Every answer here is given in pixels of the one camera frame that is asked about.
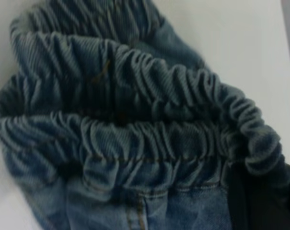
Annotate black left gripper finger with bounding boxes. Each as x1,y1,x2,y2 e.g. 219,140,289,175
227,162,290,230

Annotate blue denim shorts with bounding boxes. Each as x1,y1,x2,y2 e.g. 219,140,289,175
0,0,283,230

